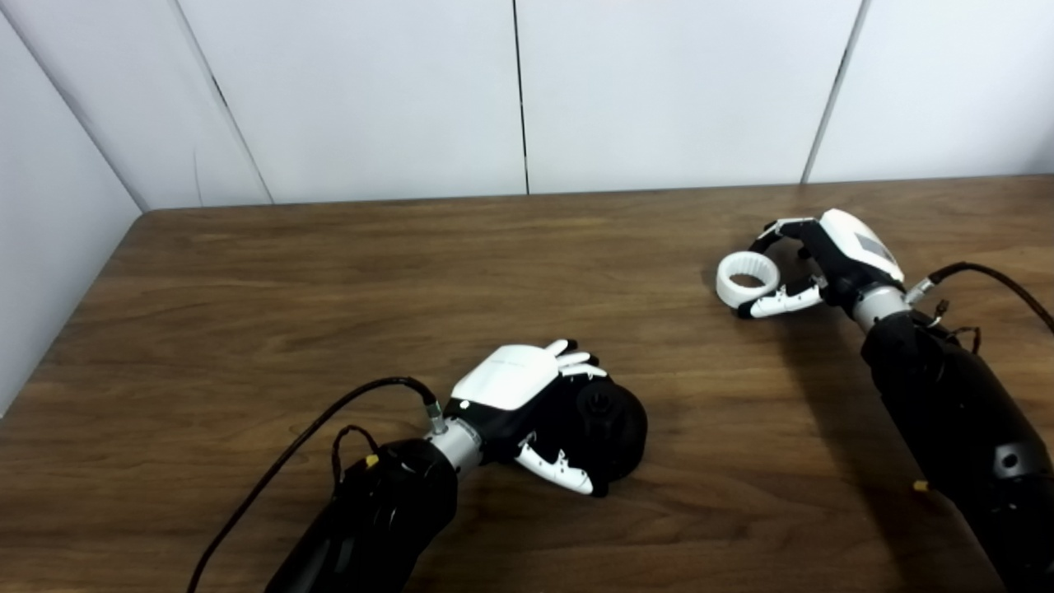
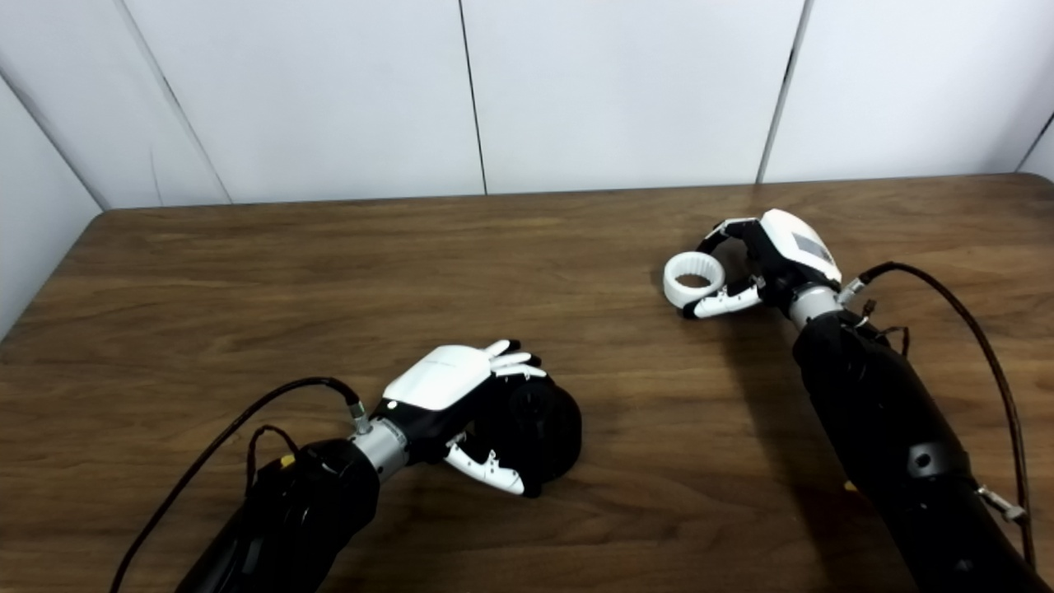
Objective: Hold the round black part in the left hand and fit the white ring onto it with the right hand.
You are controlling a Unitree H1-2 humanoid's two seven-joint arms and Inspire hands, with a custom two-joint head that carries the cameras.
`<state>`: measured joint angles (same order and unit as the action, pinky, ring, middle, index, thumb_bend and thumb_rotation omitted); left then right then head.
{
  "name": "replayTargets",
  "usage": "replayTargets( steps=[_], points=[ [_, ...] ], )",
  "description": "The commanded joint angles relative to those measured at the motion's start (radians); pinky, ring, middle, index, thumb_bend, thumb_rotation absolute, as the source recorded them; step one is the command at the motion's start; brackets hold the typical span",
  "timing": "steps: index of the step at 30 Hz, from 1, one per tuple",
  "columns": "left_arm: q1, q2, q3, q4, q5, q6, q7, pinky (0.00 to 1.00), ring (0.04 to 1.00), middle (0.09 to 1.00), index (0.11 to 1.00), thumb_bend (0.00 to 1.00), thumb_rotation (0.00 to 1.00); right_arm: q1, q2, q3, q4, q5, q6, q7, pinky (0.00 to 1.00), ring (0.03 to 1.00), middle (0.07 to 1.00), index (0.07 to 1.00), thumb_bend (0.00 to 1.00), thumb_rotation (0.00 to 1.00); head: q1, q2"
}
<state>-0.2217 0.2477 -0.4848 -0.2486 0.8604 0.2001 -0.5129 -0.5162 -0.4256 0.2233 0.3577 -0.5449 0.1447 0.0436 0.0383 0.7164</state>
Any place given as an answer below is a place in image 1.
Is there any white and black right hand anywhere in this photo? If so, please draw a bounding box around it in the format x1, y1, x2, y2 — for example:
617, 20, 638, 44
739, 208, 907, 320

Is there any white and black left hand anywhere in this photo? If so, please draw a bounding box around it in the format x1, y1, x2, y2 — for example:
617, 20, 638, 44
445, 339, 610, 497

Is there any round black part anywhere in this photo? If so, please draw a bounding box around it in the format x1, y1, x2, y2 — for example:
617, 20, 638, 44
568, 381, 649, 495

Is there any white ring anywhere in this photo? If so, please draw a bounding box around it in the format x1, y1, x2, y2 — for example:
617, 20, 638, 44
716, 251, 781, 311

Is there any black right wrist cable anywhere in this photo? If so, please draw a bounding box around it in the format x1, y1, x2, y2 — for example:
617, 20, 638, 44
904, 262, 1054, 334

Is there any thin black wire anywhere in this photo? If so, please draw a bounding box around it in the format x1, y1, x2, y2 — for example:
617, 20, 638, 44
926, 301, 982, 355

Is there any thin wire with yellow tag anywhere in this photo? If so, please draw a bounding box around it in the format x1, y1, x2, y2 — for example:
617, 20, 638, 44
331, 425, 381, 487

